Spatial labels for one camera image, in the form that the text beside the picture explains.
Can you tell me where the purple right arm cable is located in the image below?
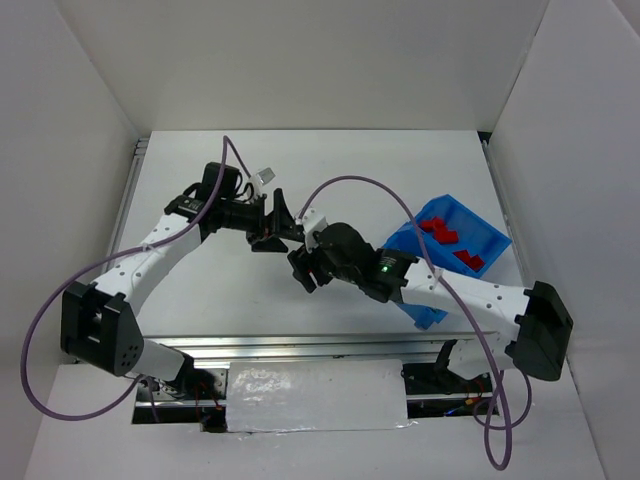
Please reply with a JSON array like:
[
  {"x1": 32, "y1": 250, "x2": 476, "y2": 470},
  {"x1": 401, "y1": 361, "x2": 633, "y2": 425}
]
[{"x1": 299, "y1": 174, "x2": 533, "y2": 472}]

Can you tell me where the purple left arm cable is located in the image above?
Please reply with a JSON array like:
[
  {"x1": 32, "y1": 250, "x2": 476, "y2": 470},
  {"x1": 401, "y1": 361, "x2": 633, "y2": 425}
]
[{"x1": 19, "y1": 134, "x2": 261, "y2": 426}]

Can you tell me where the aluminium front rail frame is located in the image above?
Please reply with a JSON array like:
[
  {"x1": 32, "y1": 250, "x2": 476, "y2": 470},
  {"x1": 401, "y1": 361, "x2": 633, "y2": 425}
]
[{"x1": 151, "y1": 332, "x2": 477, "y2": 366}]

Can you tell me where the blue plastic divided bin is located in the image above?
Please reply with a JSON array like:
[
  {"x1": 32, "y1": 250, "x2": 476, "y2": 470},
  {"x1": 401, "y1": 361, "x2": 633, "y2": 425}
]
[{"x1": 383, "y1": 194, "x2": 512, "y2": 329}]

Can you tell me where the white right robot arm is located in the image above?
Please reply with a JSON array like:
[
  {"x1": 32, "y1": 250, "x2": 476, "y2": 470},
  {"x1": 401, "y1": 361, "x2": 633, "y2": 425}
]
[{"x1": 288, "y1": 220, "x2": 573, "y2": 382}]

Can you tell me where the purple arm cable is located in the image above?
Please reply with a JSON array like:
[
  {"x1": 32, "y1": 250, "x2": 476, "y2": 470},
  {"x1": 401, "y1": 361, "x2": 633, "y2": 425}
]
[
  {"x1": 299, "y1": 174, "x2": 533, "y2": 472},
  {"x1": 19, "y1": 134, "x2": 261, "y2": 426}
]

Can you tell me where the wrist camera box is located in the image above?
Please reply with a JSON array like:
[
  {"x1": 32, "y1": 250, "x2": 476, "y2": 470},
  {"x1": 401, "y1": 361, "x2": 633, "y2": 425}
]
[
  {"x1": 296, "y1": 207, "x2": 328, "y2": 252},
  {"x1": 250, "y1": 167, "x2": 275, "y2": 194}
]

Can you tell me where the red arch lego piece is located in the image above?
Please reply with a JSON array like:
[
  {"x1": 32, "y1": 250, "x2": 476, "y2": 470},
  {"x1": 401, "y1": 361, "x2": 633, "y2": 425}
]
[{"x1": 419, "y1": 216, "x2": 446, "y2": 233}]

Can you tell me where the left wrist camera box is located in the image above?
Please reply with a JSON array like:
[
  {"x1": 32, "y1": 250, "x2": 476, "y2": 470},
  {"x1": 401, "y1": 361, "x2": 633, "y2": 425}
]
[{"x1": 250, "y1": 167, "x2": 275, "y2": 194}]

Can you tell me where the red square lego brick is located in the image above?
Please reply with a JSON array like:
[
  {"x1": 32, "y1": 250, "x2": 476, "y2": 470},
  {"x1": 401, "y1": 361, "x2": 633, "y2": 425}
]
[{"x1": 454, "y1": 249, "x2": 485, "y2": 272}]

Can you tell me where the white foil cover sheet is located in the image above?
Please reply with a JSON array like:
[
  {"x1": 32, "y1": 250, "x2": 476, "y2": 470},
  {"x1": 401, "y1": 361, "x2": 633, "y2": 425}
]
[{"x1": 226, "y1": 359, "x2": 409, "y2": 433}]

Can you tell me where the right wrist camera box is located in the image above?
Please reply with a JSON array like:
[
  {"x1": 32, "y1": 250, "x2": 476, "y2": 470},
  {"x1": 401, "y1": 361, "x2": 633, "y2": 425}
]
[{"x1": 296, "y1": 207, "x2": 328, "y2": 252}]

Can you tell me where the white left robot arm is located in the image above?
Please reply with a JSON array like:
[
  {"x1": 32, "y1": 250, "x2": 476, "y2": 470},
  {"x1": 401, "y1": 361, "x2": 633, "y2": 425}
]
[{"x1": 60, "y1": 162, "x2": 301, "y2": 395}]

